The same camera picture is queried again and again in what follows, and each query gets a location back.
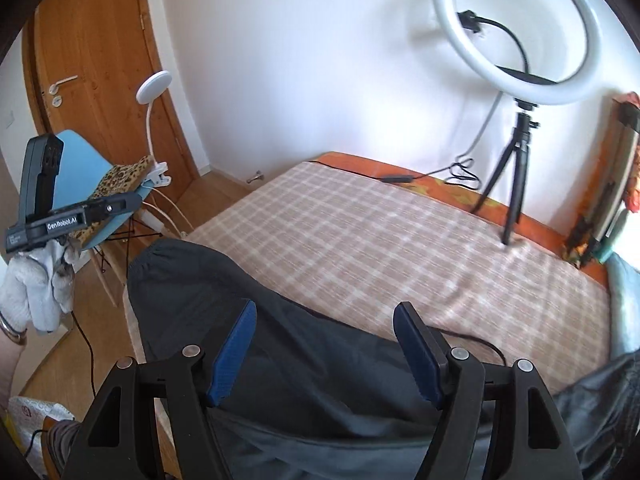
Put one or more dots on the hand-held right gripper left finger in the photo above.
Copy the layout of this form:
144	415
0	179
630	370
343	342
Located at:
235	355

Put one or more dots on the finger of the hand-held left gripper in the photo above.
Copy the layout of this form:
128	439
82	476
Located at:
112	210

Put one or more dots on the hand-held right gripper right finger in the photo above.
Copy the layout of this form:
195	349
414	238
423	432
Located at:
417	355

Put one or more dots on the dark grey pants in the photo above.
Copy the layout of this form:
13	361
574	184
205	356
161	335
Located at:
310	360

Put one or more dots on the person's left hand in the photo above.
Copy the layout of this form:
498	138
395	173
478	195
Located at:
30	290

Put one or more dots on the leopard print cushion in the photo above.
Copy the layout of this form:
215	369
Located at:
117	177

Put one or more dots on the blue chair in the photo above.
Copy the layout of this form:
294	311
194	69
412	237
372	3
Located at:
85	155

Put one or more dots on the beige plaid blanket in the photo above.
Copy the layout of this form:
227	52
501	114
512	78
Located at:
375	240

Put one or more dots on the white clip lamp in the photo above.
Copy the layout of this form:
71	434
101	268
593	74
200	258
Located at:
154	85

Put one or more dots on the metal door stopper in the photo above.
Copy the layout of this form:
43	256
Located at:
255	176

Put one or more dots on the wooden door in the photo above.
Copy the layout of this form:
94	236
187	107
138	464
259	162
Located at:
100	35

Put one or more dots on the white plastic bag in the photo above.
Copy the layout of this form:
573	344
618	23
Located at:
35	407

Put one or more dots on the black tripod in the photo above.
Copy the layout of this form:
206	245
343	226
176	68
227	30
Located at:
520	160

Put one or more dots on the folded floral metal-frame chair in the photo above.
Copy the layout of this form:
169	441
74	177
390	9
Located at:
607	185

